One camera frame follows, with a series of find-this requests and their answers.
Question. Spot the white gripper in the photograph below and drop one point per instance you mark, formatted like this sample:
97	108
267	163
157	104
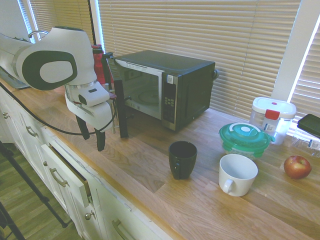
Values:
96	116

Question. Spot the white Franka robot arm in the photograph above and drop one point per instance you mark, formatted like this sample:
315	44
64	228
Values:
47	50

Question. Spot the black microwave door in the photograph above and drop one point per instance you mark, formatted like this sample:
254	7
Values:
122	112

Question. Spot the black steel microwave oven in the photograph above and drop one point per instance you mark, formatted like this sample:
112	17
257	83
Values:
185	85

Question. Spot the white open drawer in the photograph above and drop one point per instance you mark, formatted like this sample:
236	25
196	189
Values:
67	175

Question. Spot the metal cabinet knob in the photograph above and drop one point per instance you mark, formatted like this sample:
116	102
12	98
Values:
6	115
89	215
45	163

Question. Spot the red plastic bottle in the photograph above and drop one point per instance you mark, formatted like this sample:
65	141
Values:
99	67

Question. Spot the black ceramic mug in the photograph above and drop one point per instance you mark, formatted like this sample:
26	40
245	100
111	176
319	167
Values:
182	160

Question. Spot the steel sink rim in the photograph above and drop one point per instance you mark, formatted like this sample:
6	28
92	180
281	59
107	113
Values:
12	80

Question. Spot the chrome faucet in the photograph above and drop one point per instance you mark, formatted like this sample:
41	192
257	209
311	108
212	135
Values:
37	32

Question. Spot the narrow beige window blind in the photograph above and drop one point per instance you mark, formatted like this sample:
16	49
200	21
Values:
65	15
308	82

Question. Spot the wide beige window blind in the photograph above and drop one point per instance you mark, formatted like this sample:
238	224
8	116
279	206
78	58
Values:
200	30

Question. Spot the white ceramic mug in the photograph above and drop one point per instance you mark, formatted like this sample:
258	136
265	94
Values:
237	175

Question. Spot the green lid round container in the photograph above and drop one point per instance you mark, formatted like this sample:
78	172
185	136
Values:
243	136

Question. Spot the clear container white lid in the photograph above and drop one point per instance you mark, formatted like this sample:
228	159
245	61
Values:
273	110

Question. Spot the red apple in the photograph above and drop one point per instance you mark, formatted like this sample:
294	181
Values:
297	167

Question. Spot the black plastic tray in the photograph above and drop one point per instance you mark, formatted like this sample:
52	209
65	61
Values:
310	123

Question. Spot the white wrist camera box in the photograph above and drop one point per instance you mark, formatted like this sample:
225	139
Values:
96	96

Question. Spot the black camera tripod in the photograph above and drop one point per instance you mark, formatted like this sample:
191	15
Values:
32	185

